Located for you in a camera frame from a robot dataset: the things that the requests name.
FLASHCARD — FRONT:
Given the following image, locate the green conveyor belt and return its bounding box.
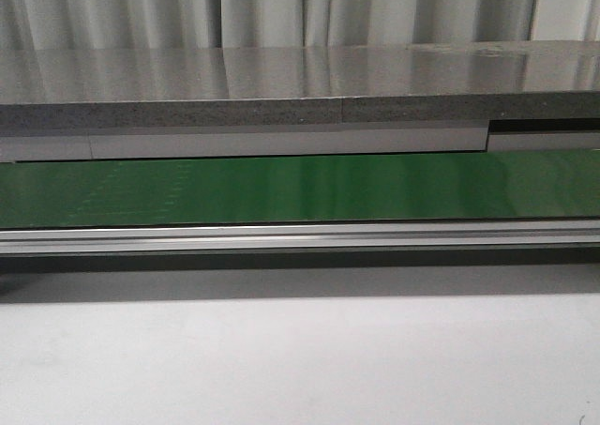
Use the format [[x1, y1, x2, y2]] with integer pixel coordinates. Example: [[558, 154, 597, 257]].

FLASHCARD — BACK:
[[1, 150, 599, 229]]

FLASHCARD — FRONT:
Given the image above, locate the aluminium front conveyor rail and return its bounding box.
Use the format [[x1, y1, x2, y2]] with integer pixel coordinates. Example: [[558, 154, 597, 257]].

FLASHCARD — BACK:
[[1, 219, 599, 255]]

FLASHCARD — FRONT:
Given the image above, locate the white pleated curtain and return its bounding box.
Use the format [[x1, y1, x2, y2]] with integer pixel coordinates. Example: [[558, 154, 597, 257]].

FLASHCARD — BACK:
[[1, 0, 599, 50]]

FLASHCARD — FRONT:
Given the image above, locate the grey rear conveyor rail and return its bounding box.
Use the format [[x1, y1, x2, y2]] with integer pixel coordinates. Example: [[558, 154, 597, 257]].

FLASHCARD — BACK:
[[1, 118, 599, 162]]

